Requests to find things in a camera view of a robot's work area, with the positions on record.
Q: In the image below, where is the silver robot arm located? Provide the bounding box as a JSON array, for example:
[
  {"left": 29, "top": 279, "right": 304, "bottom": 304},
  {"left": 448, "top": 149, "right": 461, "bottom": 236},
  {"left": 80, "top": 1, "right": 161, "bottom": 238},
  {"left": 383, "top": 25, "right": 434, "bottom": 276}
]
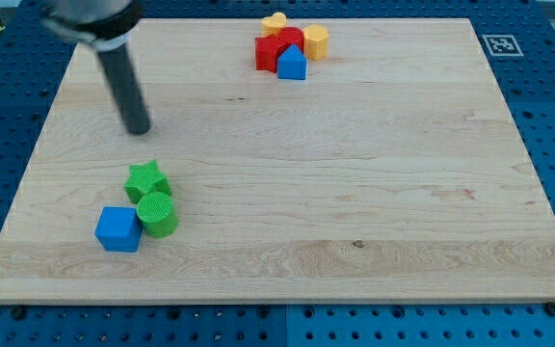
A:
[{"left": 40, "top": 0, "right": 143, "bottom": 52}]

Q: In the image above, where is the blue cube block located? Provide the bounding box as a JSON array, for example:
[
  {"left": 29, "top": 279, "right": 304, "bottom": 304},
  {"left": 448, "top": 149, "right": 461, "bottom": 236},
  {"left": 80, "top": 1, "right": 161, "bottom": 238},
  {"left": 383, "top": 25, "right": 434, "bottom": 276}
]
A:
[{"left": 94, "top": 206, "right": 143, "bottom": 253}]

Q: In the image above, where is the blue house-shaped block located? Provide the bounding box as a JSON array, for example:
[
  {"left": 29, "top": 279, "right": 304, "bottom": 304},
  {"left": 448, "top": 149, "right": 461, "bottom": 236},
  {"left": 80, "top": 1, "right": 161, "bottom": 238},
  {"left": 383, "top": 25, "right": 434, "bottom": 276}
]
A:
[{"left": 277, "top": 44, "right": 307, "bottom": 80}]

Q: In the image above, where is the light wooden board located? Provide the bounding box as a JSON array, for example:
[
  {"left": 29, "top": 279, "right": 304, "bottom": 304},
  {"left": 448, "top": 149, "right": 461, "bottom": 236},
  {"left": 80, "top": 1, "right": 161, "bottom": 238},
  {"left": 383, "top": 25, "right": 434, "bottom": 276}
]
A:
[{"left": 0, "top": 18, "right": 555, "bottom": 305}]

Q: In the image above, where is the red star block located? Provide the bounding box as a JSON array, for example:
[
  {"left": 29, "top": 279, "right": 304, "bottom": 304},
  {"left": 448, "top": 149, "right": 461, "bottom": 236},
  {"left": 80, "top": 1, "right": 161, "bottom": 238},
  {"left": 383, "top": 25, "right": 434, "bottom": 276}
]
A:
[{"left": 254, "top": 35, "right": 289, "bottom": 73}]

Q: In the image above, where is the green cylinder block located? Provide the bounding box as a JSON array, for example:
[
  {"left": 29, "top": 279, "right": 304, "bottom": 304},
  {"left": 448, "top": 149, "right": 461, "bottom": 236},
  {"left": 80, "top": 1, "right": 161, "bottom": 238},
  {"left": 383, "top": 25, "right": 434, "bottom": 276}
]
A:
[{"left": 137, "top": 192, "right": 178, "bottom": 238}]

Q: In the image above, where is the red cylinder block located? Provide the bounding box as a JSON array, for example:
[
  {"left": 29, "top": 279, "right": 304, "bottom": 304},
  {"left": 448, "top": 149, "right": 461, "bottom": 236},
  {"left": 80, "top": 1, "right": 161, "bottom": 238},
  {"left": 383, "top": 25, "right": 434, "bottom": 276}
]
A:
[{"left": 277, "top": 27, "right": 304, "bottom": 52}]

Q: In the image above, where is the green star block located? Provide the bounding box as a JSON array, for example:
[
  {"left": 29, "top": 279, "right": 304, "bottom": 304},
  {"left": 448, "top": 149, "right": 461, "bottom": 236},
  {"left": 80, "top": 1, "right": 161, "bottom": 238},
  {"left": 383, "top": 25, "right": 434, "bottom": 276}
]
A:
[{"left": 123, "top": 160, "right": 172, "bottom": 204}]

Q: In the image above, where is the yellow hexagon block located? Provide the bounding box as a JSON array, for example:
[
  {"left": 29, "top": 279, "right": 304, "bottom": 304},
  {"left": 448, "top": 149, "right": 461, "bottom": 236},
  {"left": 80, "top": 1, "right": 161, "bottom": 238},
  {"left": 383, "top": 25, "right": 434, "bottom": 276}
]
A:
[{"left": 303, "top": 24, "right": 330, "bottom": 61}]

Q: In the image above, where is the yellow heart block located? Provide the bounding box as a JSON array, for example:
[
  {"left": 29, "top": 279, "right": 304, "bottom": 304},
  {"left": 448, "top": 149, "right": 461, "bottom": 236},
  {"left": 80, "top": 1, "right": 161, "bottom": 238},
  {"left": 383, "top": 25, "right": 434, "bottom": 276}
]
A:
[{"left": 261, "top": 12, "right": 287, "bottom": 37}]

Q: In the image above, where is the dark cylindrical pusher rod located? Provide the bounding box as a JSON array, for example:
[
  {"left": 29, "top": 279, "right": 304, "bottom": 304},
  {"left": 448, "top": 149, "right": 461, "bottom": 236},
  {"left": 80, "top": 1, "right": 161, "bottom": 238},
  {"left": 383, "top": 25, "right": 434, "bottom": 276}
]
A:
[{"left": 97, "top": 43, "right": 151, "bottom": 135}]

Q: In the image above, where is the white fiducial marker tag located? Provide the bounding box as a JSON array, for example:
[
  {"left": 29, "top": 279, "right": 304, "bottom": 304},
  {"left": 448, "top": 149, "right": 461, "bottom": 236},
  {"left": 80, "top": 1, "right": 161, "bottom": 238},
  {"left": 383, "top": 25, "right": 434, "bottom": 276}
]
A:
[{"left": 483, "top": 34, "right": 523, "bottom": 57}]

